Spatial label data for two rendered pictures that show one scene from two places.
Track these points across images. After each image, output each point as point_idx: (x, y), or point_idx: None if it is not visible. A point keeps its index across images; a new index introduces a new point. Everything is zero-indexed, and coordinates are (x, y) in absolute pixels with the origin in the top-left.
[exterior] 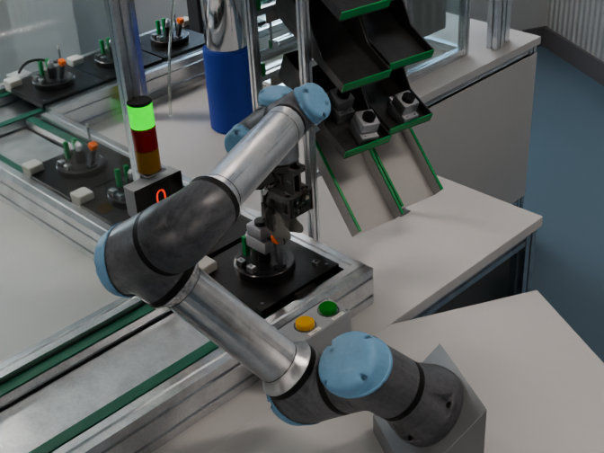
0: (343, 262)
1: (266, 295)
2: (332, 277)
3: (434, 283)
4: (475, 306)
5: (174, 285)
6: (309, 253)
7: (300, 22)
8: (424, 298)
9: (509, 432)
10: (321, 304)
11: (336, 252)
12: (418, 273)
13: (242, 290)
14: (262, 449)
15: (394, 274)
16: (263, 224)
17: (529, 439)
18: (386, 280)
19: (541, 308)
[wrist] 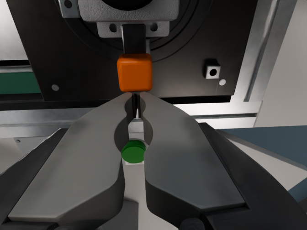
0: (246, 89)
1: (75, 74)
2: (200, 103)
3: (292, 117)
4: (269, 158)
5: None
6: (236, 29)
7: None
8: (261, 126)
9: (156, 224)
10: (130, 148)
11: (273, 55)
12: (306, 94)
13: (37, 23)
14: (4, 162)
15: (295, 75)
16: (118, 8)
17: (160, 229)
18: (278, 78)
19: (286, 185)
